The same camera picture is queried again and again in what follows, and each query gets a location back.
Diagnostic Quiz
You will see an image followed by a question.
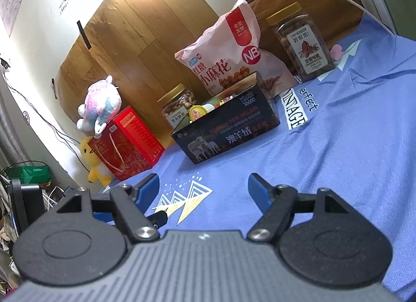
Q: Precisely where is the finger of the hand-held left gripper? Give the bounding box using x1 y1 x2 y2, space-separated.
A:
150 211 168 227

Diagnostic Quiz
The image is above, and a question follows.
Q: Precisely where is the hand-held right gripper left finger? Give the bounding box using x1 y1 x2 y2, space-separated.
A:
55 174 160 241

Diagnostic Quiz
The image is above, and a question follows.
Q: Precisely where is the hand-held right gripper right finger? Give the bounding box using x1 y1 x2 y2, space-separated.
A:
247 174 355 243

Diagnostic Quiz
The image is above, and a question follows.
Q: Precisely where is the dark sheep-print box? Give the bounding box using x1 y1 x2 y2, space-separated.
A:
171 71 281 165

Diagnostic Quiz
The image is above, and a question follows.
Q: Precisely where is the yellow lidded pudding cup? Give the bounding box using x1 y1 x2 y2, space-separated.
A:
189 105 209 123

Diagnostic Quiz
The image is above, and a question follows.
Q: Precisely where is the red gift box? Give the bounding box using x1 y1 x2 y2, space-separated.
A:
86 106 165 182

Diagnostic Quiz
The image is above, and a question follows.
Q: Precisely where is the yellow duck plush toy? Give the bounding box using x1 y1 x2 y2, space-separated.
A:
79 137 115 187

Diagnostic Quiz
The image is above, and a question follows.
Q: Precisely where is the cashew jar with gold lid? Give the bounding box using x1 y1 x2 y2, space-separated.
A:
157 83 197 127

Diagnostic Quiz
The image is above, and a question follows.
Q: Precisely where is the pastel unicorn plush toy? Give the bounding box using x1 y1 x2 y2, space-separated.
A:
76 75 123 135

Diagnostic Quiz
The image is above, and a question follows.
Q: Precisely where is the blue printed blanket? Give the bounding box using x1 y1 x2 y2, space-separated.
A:
104 12 416 302

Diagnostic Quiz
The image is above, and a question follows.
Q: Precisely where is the green bag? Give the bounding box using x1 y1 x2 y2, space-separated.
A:
3 165 51 185

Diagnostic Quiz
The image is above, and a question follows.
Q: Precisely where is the black electronic device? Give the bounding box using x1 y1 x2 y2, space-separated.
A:
7 178 44 235

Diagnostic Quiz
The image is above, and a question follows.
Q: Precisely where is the pink snack bag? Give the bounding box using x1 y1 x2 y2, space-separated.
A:
174 0 297 98

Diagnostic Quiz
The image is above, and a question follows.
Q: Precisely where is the pecan jar with gold lid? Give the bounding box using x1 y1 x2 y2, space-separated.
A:
266 2 336 83

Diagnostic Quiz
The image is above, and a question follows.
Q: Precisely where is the wooden headboard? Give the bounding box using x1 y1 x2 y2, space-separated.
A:
54 0 365 135

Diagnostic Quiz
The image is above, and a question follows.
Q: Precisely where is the white cable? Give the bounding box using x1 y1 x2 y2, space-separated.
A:
42 186 67 213

